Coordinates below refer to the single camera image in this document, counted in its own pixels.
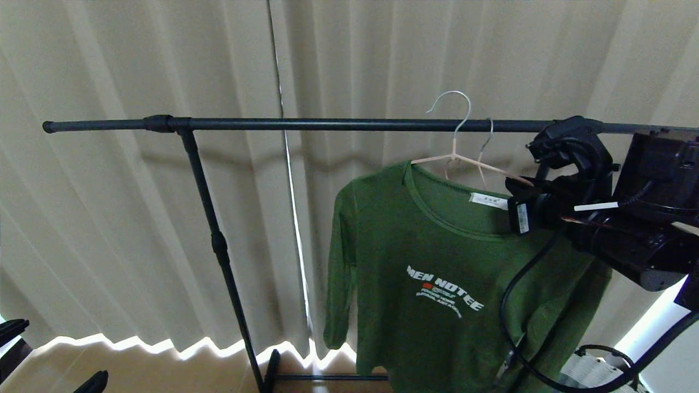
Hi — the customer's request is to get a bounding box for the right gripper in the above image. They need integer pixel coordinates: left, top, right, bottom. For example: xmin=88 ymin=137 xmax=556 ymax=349
xmin=505 ymin=176 xmax=577 ymax=236

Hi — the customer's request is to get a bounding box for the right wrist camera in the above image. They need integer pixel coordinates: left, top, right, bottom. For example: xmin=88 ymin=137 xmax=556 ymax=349
xmin=525 ymin=116 xmax=617 ymax=183

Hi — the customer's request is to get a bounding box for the black cable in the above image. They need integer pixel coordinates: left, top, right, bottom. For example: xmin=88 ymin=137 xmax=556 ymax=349
xmin=499 ymin=228 xmax=699 ymax=393

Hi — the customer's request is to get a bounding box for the pink clothes hanger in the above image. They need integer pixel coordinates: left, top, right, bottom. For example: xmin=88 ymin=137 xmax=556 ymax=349
xmin=443 ymin=117 xmax=495 ymax=192
xmin=411 ymin=91 xmax=535 ymax=187

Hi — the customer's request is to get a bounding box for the white laundry basket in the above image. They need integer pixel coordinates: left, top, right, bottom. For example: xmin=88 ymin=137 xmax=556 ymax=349
xmin=558 ymin=345 xmax=641 ymax=393

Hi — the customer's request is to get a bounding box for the black clothes rack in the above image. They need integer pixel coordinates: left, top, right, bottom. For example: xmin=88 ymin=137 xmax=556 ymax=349
xmin=43 ymin=115 xmax=699 ymax=393

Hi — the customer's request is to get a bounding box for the beige curtain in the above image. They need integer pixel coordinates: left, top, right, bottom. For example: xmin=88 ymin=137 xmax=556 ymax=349
xmin=0 ymin=0 xmax=699 ymax=361

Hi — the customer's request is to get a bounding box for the green long-sleeved shirt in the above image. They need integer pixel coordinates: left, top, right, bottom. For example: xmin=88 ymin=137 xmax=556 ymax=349
xmin=323 ymin=161 xmax=613 ymax=393

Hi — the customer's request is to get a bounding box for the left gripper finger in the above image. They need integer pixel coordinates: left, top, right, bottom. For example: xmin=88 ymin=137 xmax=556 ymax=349
xmin=0 ymin=319 xmax=30 ymax=346
xmin=74 ymin=370 xmax=109 ymax=393

